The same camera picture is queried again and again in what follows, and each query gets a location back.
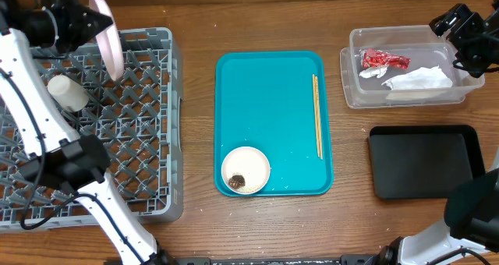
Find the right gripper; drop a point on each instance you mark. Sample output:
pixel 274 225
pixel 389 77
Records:
pixel 466 20

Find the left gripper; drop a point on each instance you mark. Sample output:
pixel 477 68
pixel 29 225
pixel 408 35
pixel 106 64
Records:
pixel 77 15

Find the large white plate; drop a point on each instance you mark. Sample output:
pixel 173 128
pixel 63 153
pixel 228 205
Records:
pixel 109 42

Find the large white tissue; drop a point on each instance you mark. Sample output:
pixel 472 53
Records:
pixel 421 78

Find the white paper cup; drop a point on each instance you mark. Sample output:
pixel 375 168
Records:
pixel 67 93

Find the red snack wrapper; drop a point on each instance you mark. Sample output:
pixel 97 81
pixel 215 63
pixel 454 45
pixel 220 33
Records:
pixel 375 58

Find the small torn white tissue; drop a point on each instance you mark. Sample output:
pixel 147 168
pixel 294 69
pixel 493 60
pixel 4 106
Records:
pixel 371 72

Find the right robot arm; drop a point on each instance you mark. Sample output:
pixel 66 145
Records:
pixel 470 223

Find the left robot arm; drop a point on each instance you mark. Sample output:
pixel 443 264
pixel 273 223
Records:
pixel 58 156

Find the clear plastic bin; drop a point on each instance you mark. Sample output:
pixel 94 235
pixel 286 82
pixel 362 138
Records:
pixel 422 47

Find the grey plastic dish rack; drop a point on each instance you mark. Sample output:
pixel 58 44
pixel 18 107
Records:
pixel 137 117

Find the black plastic tray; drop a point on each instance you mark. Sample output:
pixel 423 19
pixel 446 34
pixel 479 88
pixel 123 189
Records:
pixel 423 161

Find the wooden chopstick left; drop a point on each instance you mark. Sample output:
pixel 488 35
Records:
pixel 317 115

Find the wooden chopstick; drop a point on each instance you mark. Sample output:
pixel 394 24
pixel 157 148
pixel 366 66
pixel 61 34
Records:
pixel 320 123
pixel 317 115

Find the wooden chopstick right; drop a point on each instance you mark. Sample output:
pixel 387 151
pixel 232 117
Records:
pixel 320 123

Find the teal plastic serving tray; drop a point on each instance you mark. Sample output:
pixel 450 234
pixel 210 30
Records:
pixel 265 100

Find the small white plate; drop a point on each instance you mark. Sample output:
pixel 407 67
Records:
pixel 252 164

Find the brown food scrap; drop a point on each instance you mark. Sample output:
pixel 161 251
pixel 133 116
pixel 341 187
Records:
pixel 236 182

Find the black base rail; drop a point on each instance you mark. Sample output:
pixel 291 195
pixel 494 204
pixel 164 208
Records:
pixel 347 259

